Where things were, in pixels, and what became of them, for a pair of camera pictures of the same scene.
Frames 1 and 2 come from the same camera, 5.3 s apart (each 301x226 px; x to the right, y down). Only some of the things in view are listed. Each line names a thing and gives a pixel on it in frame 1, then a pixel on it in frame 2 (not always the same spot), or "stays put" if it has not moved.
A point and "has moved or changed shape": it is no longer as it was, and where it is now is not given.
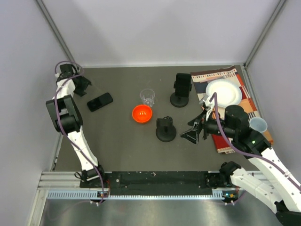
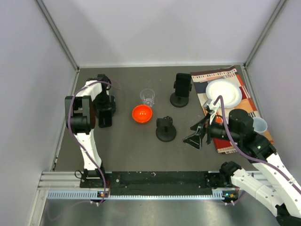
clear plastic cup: (147, 95) stays put
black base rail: (160, 183) stays put
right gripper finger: (198, 119) to (200, 124)
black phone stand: (179, 101) stays put
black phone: (183, 84) stays put
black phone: (99, 101) has moved or changed shape
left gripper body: (78, 78) to (101, 101)
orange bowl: (142, 113) stays put
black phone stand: (165, 132) stays put
